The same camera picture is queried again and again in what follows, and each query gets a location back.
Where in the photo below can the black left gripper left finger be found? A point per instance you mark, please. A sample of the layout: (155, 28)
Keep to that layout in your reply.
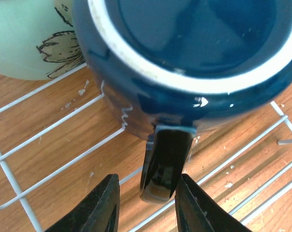
(97, 212)

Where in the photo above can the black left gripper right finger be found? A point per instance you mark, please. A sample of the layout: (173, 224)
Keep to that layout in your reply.
(196, 211)

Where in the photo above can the dark blue ceramic mug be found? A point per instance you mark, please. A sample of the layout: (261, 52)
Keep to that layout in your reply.
(171, 70)

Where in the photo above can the green floral ceramic bowl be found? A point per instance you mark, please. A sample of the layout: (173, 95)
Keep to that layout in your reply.
(37, 39)

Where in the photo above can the white wire dish rack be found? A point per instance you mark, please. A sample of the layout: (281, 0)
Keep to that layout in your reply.
(60, 140)

